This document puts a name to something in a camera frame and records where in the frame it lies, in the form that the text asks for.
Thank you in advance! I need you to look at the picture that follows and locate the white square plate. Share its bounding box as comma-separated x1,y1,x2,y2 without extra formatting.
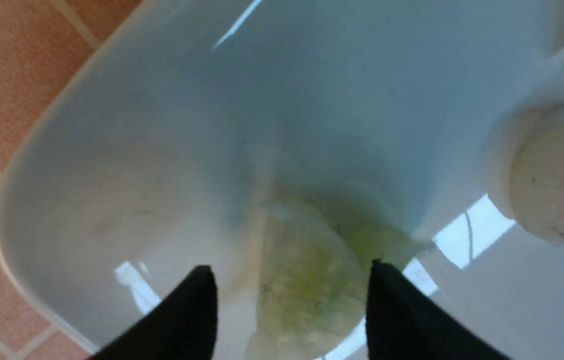
0,0,564,360

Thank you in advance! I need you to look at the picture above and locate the green dumpling steamer front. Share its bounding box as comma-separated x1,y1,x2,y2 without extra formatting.
244,199,433,360

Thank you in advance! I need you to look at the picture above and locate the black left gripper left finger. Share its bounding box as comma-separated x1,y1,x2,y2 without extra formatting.
91,265,219,360

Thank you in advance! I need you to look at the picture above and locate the pink dumpling on plate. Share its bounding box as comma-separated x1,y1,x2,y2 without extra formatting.
508,107,564,246

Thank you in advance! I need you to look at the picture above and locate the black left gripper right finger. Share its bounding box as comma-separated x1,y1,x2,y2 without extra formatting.
365,259,506,360

